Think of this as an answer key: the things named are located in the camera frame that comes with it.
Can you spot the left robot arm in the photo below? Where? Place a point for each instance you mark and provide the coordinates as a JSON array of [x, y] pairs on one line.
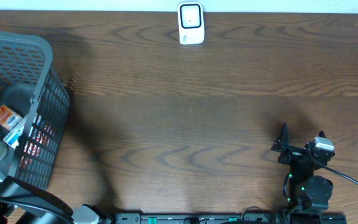
[[40, 206]]

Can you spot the orange small box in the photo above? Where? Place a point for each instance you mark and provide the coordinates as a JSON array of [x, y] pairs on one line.
[[8, 118]]

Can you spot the grey plastic basket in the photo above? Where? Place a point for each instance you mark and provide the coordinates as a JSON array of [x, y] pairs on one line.
[[29, 85]]

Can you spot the white blue toothpaste box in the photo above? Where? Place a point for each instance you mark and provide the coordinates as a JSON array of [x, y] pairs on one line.
[[12, 139]]

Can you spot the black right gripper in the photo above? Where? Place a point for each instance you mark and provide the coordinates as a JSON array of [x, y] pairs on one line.
[[281, 144]]

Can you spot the white barcode scanner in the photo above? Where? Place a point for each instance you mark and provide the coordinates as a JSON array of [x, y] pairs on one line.
[[190, 23]]

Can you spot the orange Top chocolate bar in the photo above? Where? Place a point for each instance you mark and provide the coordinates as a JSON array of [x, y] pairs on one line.
[[40, 142]]

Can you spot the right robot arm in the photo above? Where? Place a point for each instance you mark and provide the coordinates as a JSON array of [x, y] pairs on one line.
[[308, 194]]

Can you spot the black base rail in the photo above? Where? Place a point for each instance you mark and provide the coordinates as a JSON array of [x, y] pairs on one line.
[[248, 217]]

